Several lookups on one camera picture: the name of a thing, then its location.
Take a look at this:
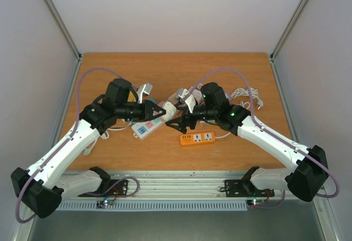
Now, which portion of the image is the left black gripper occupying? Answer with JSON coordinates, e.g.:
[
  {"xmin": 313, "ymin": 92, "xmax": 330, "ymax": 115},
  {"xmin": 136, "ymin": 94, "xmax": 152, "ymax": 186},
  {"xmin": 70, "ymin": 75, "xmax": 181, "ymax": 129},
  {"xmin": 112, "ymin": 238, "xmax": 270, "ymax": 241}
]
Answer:
[{"xmin": 117, "ymin": 100, "xmax": 167, "ymax": 122}]

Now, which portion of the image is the peach cube adapter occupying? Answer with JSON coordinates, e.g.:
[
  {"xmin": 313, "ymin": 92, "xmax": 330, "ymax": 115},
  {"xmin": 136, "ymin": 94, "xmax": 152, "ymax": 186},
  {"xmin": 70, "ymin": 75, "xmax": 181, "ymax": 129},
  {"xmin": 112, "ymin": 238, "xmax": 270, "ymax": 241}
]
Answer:
[{"xmin": 168, "ymin": 93, "xmax": 178, "ymax": 105}]

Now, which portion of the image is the long white power strip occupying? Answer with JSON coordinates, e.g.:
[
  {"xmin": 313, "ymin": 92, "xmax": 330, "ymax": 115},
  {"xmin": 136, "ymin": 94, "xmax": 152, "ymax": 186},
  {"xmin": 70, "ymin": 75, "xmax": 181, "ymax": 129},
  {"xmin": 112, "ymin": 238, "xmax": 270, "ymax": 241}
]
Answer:
[{"xmin": 131, "ymin": 117, "xmax": 164, "ymax": 140}]

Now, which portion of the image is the white round switch socket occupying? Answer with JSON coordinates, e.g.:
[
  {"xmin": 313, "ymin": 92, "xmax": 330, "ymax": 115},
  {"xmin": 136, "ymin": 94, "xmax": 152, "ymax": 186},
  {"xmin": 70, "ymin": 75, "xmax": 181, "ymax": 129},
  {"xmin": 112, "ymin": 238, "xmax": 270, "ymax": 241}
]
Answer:
[{"xmin": 162, "ymin": 101, "xmax": 177, "ymax": 122}]

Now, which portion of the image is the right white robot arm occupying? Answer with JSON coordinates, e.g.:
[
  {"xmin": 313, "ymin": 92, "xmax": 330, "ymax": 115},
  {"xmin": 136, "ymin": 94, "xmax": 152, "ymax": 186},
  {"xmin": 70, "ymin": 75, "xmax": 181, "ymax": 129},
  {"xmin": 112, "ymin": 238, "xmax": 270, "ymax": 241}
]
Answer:
[{"xmin": 166, "ymin": 82, "xmax": 329, "ymax": 202}]

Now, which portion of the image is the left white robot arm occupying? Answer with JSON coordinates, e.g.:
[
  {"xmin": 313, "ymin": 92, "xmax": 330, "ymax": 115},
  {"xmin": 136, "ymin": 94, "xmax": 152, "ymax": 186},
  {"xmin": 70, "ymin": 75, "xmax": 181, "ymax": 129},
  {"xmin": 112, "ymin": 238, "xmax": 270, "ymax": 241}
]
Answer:
[{"xmin": 10, "ymin": 78, "xmax": 166, "ymax": 218}]

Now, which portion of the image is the yellow cube adapter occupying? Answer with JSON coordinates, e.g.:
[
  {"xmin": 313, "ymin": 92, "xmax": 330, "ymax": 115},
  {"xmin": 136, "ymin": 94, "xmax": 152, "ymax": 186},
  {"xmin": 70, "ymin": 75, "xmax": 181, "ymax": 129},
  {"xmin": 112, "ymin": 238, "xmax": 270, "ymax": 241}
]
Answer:
[{"xmin": 128, "ymin": 92, "xmax": 136, "ymax": 102}]

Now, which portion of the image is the orange power strip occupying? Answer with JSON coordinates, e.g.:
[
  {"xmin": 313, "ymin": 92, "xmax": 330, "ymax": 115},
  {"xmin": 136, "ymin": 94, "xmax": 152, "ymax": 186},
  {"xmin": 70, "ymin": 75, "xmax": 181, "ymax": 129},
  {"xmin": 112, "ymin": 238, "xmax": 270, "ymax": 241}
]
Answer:
[{"xmin": 180, "ymin": 132, "xmax": 216, "ymax": 146}]

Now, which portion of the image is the white cube socket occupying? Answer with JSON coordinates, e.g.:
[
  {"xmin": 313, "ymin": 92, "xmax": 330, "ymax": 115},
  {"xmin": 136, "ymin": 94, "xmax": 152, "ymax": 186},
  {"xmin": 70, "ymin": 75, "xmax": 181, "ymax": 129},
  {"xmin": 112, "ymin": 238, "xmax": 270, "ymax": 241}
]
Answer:
[{"xmin": 192, "ymin": 89, "xmax": 204, "ymax": 105}]

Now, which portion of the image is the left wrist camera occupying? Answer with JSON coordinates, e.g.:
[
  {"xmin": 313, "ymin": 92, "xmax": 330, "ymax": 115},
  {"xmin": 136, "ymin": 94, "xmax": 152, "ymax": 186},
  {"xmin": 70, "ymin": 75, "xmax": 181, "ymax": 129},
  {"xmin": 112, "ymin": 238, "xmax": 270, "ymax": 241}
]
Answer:
[{"xmin": 136, "ymin": 83, "xmax": 153, "ymax": 103}]

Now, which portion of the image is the white left power cord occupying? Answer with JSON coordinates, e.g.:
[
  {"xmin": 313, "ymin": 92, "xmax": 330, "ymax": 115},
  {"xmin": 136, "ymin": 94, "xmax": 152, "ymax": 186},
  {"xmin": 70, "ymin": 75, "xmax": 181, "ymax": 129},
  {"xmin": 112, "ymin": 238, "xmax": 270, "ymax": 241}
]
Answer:
[{"xmin": 82, "ymin": 122, "xmax": 133, "ymax": 156}]

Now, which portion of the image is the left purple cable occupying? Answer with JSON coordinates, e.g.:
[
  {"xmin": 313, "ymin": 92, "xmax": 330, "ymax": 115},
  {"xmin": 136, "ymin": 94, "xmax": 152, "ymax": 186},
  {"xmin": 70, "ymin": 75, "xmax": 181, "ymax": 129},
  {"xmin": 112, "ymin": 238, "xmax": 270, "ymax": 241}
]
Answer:
[{"xmin": 15, "ymin": 67, "xmax": 127, "ymax": 223}]

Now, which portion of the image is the purple cable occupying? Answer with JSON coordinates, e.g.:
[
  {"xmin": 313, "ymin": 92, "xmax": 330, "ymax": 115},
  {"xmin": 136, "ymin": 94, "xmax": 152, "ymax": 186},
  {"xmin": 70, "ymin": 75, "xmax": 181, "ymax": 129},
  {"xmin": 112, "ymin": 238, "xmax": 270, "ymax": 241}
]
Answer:
[
  {"xmin": 196, "ymin": 68, "xmax": 340, "ymax": 210},
  {"xmin": 15, "ymin": 67, "xmax": 127, "ymax": 223}
]

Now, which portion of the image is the white coiled power cord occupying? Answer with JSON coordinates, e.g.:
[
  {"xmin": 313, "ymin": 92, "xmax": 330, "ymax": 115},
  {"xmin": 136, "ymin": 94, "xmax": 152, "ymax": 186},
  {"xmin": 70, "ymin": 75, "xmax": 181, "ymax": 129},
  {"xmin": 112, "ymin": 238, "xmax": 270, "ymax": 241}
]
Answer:
[{"xmin": 214, "ymin": 86, "xmax": 265, "ymax": 140}]

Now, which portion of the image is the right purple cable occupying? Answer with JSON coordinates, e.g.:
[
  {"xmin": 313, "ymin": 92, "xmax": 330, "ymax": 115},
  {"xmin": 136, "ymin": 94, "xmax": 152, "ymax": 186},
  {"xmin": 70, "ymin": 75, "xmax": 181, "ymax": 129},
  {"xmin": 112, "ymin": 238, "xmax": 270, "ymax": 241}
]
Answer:
[{"xmin": 196, "ymin": 68, "xmax": 340, "ymax": 210}]

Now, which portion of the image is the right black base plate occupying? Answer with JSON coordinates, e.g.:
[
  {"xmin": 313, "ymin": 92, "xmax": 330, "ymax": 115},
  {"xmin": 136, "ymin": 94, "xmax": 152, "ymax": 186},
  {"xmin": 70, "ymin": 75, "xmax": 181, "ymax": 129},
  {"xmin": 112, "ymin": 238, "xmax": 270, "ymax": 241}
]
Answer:
[{"xmin": 219, "ymin": 179, "xmax": 275, "ymax": 198}]

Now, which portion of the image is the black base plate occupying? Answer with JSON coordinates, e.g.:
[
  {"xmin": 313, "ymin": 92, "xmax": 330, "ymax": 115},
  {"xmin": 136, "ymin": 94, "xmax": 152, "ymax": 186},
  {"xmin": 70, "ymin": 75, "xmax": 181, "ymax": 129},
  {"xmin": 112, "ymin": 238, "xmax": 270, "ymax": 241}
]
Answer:
[
  {"xmin": 219, "ymin": 179, "xmax": 275, "ymax": 198},
  {"xmin": 79, "ymin": 179, "xmax": 128, "ymax": 197}
]

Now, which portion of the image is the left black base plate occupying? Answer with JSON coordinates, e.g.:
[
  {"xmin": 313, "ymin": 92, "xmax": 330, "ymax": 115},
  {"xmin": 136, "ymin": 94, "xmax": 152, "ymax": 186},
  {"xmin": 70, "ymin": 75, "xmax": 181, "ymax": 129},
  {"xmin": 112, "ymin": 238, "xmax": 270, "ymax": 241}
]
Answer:
[{"xmin": 79, "ymin": 179, "xmax": 128, "ymax": 197}]

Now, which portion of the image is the grey slotted cable duct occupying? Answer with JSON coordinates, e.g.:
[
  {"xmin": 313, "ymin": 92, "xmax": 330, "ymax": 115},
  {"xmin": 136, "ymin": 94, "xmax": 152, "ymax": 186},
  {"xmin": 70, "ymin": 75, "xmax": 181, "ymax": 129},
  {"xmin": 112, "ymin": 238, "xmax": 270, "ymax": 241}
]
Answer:
[{"xmin": 57, "ymin": 200, "xmax": 248, "ymax": 212}]

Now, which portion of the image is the aluminium rail frame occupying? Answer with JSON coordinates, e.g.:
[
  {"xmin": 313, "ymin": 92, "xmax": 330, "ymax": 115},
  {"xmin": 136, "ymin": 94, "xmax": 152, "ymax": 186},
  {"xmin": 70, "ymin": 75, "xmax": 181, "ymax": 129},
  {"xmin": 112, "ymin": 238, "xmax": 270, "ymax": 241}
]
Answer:
[{"xmin": 24, "ymin": 53, "xmax": 342, "ymax": 241}]

